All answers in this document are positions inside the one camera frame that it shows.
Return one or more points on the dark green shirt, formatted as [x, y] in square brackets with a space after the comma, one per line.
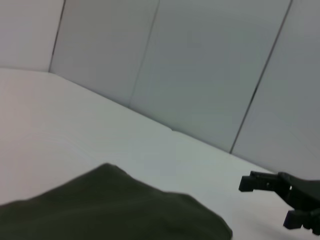
[112, 207]

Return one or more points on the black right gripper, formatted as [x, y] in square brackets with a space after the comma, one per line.
[300, 192]

